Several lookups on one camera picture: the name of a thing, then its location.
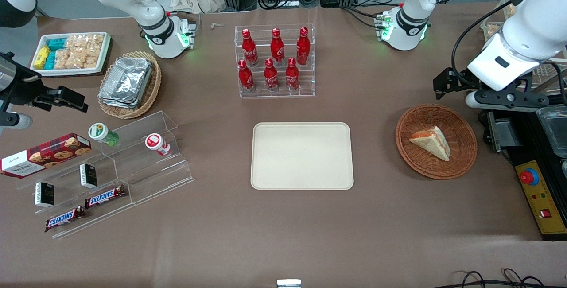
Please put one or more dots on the clear snack filled container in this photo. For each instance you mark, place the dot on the clear snack filled container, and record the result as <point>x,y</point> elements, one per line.
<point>510,9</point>
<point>492,30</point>

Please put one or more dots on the yellow snack packet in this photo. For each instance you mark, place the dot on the yellow snack packet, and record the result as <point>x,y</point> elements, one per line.
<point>42,57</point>

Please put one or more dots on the brown round wicker basket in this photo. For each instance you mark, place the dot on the brown round wicker basket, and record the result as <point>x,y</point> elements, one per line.
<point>412,155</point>

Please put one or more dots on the grey metal bracket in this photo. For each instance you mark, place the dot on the grey metal bracket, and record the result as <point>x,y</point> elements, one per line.
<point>502,130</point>

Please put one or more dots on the small black white box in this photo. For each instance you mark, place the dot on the small black white box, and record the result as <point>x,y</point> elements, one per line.
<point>44,194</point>
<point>88,176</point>

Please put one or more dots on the small white silver device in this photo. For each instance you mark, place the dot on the small white silver device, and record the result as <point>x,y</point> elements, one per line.
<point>289,283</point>

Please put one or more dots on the clear plastic container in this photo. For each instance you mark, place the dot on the clear plastic container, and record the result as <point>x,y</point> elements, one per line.
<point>553,128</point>

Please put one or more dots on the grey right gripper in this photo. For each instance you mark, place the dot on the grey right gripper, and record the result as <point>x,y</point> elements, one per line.
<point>23,89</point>

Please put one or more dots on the triangular sandwich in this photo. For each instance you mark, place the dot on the triangular sandwich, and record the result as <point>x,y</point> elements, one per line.
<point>432,142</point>

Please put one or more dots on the teal snack packet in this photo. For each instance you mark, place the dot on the teal snack packet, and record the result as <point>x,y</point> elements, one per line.
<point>50,60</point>
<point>57,43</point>

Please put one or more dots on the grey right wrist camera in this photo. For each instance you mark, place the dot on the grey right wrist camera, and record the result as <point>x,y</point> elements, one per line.
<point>15,121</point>

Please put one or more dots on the red tartan cookie box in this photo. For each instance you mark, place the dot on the red tartan cookie box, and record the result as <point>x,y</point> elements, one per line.
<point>44,155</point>

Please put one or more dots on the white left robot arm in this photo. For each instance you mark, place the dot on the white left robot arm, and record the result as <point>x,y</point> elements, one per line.
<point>531,17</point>

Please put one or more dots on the small white clip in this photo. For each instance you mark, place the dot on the small white clip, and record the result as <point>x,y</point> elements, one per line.
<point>216,25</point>

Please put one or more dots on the red emergency stop button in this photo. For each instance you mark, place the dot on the red emergency stop button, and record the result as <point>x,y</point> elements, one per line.
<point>529,177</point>

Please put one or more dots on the stacked aluminium foil trays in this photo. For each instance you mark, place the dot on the stacked aluminium foil trays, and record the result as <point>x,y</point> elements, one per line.
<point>126,82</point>

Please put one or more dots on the clear rice cracker bag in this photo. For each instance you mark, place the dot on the clear rice cracker bag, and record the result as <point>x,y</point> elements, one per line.
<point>91,48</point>
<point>68,55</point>

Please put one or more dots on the snickers chocolate bar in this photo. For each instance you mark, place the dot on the snickers chocolate bar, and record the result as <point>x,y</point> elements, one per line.
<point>105,196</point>
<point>64,219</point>

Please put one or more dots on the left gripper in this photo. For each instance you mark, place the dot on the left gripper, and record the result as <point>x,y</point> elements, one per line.
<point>460,79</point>

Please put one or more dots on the black metal machine base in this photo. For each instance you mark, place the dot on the black metal machine base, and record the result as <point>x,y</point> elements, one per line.
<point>527,137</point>

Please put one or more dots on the beige rectangular tray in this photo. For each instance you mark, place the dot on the beige rectangular tray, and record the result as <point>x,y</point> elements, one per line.
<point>302,156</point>

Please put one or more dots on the yellow black control box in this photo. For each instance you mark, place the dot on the yellow black control box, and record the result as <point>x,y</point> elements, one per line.
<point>547,199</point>

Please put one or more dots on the clear acrylic step shelf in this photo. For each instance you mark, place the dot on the clear acrylic step shelf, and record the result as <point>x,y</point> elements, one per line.
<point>146,177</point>

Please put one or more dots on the green capped drink bottle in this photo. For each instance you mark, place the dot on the green capped drink bottle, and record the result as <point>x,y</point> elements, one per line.
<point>102,134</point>

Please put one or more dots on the white snack tray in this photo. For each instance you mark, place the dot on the white snack tray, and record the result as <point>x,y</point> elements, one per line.
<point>71,72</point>

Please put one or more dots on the red cola bottle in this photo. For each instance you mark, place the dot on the red cola bottle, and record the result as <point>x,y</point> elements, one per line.
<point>271,76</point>
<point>246,77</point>
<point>292,75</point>
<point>277,48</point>
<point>303,47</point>
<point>249,48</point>

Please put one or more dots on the red capped drink bottle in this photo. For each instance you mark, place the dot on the red capped drink bottle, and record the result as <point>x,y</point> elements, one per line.
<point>157,144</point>

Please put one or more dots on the light oval wicker basket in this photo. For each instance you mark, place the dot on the light oval wicker basket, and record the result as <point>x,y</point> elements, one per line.
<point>153,88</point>

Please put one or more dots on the clear acrylic bottle rack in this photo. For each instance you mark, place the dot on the clear acrylic bottle rack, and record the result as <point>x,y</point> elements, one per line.
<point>305,79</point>

